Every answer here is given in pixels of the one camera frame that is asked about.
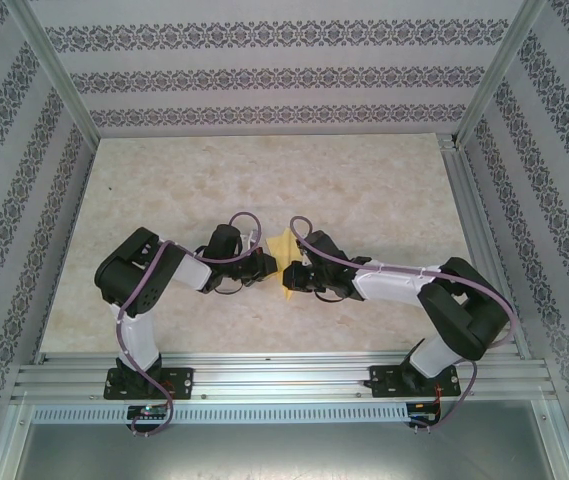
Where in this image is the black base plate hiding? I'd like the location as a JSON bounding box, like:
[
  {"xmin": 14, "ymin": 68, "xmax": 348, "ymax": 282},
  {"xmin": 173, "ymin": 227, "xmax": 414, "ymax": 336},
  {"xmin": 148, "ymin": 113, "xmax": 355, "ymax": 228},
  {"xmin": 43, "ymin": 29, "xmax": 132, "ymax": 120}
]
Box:
[
  {"xmin": 368, "ymin": 364, "xmax": 463, "ymax": 399},
  {"xmin": 103, "ymin": 367, "xmax": 196, "ymax": 401}
]

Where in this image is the left small circuit board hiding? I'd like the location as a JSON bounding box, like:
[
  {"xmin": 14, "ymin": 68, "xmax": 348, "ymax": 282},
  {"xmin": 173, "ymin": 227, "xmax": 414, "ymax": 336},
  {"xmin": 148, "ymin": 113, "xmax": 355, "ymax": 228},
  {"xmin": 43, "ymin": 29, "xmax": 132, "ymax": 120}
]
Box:
[{"xmin": 127, "ymin": 403, "xmax": 170, "ymax": 421}]

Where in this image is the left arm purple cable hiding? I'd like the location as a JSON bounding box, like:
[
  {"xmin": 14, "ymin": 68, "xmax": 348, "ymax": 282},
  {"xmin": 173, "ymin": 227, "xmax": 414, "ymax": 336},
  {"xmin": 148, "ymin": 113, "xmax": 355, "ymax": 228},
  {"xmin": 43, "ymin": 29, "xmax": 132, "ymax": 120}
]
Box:
[{"xmin": 116, "ymin": 212, "xmax": 263, "ymax": 439}]

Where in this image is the left aluminium frame post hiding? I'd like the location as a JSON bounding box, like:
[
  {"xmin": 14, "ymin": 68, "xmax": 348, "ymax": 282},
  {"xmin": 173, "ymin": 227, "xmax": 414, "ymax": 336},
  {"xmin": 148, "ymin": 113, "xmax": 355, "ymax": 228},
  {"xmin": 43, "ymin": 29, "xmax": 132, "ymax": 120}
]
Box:
[{"xmin": 11, "ymin": 0, "xmax": 103, "ymax": 144}]

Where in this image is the slotted grey cable duct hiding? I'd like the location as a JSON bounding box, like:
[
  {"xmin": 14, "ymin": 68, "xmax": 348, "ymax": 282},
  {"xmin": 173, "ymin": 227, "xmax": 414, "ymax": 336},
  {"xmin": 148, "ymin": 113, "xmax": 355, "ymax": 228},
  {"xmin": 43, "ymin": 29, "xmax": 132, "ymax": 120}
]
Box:
[{"xmin": 31, "ymin": 403, "xmax": 410, "ymax": 422}]

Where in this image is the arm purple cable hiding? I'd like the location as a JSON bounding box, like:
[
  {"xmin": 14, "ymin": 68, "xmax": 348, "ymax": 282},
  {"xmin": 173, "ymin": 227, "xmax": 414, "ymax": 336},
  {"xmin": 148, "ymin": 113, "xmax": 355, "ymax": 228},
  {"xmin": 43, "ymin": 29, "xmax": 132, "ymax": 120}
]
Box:
[
  {"xmin": 116, "ymin": 212, "xmax": 263, "ymax": 439},
  {"xmin": 289, "ymin": 215, "xmax": 518, "ymax": 434}
]

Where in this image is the long aluminium mounting rail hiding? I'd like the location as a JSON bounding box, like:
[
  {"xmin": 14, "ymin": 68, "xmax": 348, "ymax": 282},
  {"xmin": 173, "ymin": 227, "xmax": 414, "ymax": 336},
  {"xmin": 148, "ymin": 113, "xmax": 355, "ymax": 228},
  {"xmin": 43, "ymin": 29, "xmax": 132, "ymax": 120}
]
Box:
[{"xmin": 11, "ymin": 351, "xmax": 550, "ymax": 402}]

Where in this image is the small circuit board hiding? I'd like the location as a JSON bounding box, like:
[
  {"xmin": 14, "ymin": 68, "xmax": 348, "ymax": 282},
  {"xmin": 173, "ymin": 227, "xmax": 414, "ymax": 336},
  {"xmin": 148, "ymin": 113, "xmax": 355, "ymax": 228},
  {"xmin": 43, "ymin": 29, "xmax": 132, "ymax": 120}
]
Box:
[
  {"xmin": 127, "ymin": 403, "xmax": 170, "ymax": 421},
  {"xmin": 408, "ymin": 401, "xmax": 443, "ymax": 424}
]

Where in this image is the yellow paper sheet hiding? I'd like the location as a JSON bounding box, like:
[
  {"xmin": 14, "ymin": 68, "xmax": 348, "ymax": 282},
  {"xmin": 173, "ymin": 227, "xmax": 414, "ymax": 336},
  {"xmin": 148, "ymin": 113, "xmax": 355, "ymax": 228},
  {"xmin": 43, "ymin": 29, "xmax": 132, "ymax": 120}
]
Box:
[{"xmin": 265, "ymin": 225, "xmax": 310, "ymax": 303}]

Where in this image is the right small circuit board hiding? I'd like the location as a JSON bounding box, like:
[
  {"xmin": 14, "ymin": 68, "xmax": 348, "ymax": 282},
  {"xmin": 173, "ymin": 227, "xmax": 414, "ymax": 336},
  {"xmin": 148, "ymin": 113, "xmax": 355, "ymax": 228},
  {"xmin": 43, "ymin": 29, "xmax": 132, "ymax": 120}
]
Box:
[{"xmin": 408, "ymin": 401, "xmax": 443, "ymax": 424}]

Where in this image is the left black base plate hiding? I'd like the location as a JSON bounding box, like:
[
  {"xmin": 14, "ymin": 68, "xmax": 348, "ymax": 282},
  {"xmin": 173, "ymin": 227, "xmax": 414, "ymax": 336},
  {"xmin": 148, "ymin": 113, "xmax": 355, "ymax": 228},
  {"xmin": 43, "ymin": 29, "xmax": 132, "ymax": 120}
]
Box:
[{"xmin": 103, "ymin": 367, "xmax": 196, "ymax": 401}]

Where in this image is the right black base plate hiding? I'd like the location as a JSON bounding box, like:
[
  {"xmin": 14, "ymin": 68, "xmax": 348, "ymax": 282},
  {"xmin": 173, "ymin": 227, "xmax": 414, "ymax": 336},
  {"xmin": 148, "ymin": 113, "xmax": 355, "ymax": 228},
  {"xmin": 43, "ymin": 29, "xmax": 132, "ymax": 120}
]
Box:
[{"xmin": 368, "ymin": 364, "xmax": 463, "ymax": 399}]

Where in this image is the grey sheet metal panel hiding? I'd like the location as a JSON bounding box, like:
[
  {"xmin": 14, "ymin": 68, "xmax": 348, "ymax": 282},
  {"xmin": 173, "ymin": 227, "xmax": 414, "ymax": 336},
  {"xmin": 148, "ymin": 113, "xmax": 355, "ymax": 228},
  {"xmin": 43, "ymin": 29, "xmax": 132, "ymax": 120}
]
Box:
[{"xmin": 0, "ymin": 399, "xmax": 569, "ymax": 480}]

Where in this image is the aluminium frame post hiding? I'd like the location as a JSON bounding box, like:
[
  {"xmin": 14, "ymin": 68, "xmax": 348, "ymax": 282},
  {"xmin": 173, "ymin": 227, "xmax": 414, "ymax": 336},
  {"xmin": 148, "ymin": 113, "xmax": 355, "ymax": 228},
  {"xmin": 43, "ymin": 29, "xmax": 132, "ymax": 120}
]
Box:
[
  {"xmin": 456, "ymin": 0, "xmax": 548, "ymax": 146},
  {"xmin": 11, "ymin": 0, "xmax": 103, "ymax": 144}
]

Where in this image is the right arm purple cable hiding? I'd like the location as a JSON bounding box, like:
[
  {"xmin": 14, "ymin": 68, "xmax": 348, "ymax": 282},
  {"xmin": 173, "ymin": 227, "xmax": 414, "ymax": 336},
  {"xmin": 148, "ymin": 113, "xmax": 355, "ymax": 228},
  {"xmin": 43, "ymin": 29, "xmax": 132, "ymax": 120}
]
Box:
[{"xmin": 289, "ymin": 215, "xmax": 518, "ymax": 434}]

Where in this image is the right aluminium frame post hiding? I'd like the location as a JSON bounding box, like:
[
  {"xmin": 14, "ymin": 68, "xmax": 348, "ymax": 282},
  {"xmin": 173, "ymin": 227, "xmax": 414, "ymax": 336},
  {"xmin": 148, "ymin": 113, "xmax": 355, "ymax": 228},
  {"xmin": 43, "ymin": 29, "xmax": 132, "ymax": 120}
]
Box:
[{"xmin": 456, "ymin": 0, "xmax": 548, "ymax": 146}]

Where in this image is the aluminium side rail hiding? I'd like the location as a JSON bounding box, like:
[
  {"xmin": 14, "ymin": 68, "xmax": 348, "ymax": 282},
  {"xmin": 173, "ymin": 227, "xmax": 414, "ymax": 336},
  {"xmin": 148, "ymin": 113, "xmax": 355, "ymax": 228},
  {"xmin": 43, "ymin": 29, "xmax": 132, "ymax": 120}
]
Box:
[{"xmin": 438, "ymin": 133, "xmax": 533, "ymax": 360}]

